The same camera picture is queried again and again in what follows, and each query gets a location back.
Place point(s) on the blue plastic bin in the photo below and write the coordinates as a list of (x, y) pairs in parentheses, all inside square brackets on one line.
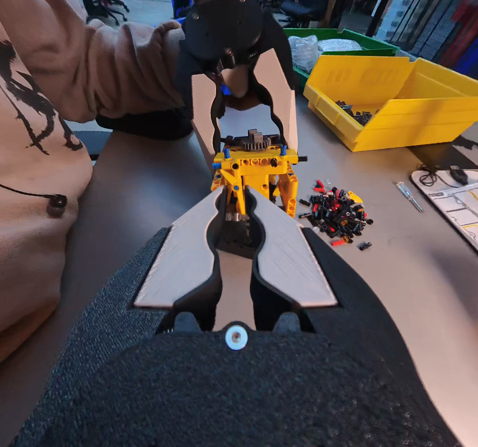
[(179, 9)]

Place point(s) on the bubble wrap sheet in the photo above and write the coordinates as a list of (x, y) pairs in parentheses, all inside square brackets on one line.
[(338, 45)]

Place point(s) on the yellow toy robot model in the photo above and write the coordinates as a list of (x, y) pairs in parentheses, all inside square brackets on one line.
[(257, 170)]

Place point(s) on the green plastic bin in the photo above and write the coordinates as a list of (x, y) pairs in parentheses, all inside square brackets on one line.
[(369, 43)]

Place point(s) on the pile of small connector pins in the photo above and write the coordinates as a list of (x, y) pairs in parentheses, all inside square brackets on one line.
[(336, 211)]

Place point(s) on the yellow plastic storage bin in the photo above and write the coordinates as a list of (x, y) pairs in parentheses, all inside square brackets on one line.
[(373, 80)]

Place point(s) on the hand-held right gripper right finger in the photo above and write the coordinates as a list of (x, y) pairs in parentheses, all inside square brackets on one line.
[(295, 267)]

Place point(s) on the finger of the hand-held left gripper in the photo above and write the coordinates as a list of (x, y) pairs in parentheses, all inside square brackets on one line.
[(283, 95), (203, 118)]

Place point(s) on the person's left hand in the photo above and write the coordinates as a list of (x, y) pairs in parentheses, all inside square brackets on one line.
[(242, 102)]

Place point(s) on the person's beige sweatshirt torso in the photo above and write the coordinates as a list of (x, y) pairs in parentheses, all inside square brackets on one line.
[(37, 230)]

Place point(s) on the person's left forearm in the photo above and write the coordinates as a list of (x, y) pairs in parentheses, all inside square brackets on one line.
[(112, 62)]

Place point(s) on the white book stand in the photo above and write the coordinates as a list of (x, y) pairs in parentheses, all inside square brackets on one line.
[(422, 181)]

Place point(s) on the heap of dark connector pieces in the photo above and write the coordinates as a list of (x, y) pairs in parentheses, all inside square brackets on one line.
[(358, 114)]

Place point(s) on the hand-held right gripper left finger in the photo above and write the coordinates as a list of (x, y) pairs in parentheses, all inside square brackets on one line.
[(175, 267)]

